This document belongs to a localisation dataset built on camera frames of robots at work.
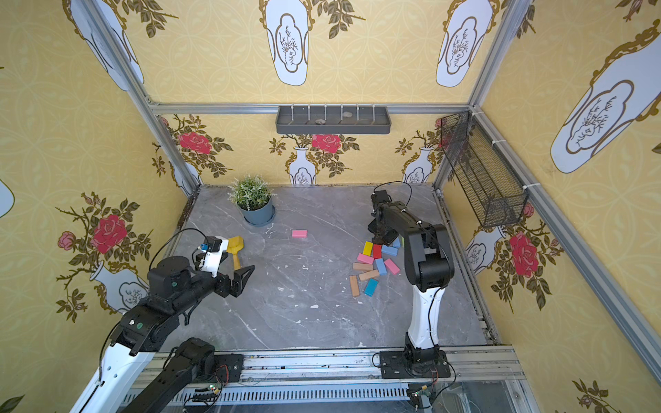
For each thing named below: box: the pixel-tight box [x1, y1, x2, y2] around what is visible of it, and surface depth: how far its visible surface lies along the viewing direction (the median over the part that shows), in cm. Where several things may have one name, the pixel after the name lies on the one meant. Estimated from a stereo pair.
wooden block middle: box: [358, 269, 380, 282], surface depth 94 cm
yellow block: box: [362, 240, 374, 257], surface depth 102 cm
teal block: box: [364, 277, 379, 297], surface depth 92 cm
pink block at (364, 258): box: [357, 252, 375, 266], surface depth 98 cm
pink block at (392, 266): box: [383, 258, 402, 276], surface depth 96 cm
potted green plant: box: [227, 173, 278, 228], surface depth 99 cm
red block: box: [373, 243, 383, 259], surface depth 100 cm
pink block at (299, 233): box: [291, 229, 308, 239], surface depth 106 cm
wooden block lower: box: [349, 275, 360, 297], surface depth 92 cm
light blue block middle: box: [381, 244, 399, 257], surface depth 99 cm
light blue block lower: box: [374, 258, 388, 277], surface depth 97 cm
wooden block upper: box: [352, 262, 374, 272], surface depth 97 cm
